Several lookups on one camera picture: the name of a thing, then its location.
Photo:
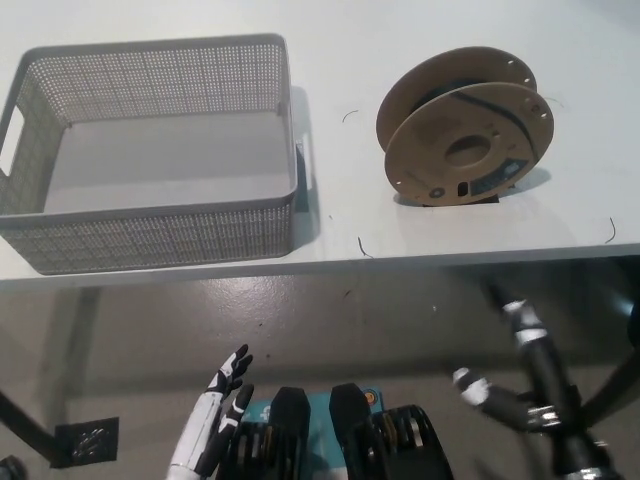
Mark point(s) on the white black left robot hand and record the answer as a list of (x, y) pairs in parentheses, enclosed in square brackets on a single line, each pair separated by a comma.
[(200, 425)]

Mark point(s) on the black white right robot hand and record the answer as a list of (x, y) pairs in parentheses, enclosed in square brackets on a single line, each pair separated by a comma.
[(542, 365)]

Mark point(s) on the cardboard filament spool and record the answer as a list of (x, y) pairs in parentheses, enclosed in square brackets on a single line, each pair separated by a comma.
[(425, 150)]

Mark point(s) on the long curved filament scrap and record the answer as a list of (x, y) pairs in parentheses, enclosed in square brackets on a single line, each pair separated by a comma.
[(612, 231)]

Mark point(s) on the hooked filament scrap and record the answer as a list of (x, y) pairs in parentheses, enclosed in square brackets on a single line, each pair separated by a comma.
[(364, 248)]

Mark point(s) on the short curved filament scrap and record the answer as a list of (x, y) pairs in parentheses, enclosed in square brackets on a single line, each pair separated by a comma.
[(350, 115)]

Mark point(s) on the black floor foot plate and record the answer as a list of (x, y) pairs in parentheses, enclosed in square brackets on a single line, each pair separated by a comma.
[(87, 442)]

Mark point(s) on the grey table leg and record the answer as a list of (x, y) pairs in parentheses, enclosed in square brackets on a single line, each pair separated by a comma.
[(80, 340)]

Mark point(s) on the black teal robot body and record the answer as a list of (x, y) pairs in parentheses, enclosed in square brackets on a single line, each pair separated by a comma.
[(350, 440)]

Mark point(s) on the black spool stand plate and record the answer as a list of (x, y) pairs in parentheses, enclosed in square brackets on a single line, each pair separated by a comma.
[(487, 201)]

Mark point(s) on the black round floor object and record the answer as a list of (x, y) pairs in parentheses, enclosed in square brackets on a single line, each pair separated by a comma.
[(11, 469)]

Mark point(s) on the grey perforated plastic basket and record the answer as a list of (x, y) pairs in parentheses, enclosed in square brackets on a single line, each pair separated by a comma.
[(150, 235)]

